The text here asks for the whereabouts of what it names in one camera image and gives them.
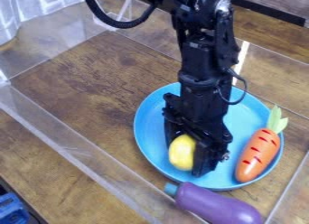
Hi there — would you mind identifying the purple toy eggplant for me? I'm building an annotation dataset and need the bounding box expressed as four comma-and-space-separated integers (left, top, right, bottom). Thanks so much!
165, 182, 264, 224

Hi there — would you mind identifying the blue plastic crate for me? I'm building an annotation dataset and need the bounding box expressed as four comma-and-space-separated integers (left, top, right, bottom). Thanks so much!
0, 192, 30, 224

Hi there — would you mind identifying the white curtain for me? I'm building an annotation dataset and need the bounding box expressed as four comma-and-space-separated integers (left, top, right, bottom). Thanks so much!
0, 0, 92, 45

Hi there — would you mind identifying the yellow toy lemon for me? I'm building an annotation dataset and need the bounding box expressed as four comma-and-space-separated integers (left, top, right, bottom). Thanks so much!
169, 135, 195, 171

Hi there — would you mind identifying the clear acrylic enclosure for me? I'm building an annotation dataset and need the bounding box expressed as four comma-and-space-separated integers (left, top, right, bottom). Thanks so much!
0, 9, 309, 224

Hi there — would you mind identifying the orange toy carrot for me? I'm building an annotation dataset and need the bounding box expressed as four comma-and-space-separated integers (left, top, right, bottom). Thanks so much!
236, 106, 289, 182

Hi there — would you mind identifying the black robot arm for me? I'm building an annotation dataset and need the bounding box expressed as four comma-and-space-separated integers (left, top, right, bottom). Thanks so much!
143, 0, 241, 177

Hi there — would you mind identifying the blue round plate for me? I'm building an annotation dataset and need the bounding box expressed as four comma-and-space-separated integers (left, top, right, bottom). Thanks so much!
134, 82, 284, 191

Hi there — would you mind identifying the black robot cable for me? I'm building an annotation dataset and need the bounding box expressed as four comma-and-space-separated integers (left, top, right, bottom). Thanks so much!
80, 0, 159, 30

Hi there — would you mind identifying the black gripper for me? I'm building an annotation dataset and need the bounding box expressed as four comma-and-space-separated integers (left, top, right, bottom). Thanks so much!
163, 71, 233, 177

